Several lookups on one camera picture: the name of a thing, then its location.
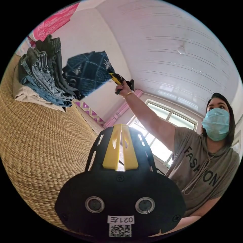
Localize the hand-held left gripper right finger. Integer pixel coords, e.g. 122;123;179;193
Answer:
121;124;138;170

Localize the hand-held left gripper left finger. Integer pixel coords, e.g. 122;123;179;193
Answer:
102;124;122;170

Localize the blue patterned long sleeve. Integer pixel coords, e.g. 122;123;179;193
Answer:
62;50;115;100

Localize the person's right forearm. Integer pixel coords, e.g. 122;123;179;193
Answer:
123;92;176;151

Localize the person's left forearm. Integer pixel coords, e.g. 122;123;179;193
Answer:
170;215;202;234

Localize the person's right hand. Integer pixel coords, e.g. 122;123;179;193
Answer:
116;80;133;99

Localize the window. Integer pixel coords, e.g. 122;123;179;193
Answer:
127;98;198;168

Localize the pile of clothes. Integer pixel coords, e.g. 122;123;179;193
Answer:
13;34;82;113

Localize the bed with woven mat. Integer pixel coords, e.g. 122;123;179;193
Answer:
0;53;107;231

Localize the person's body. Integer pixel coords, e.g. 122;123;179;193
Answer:
165;92;241;217

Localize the pink patterned curtain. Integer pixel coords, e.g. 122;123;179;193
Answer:
32;2;80;43

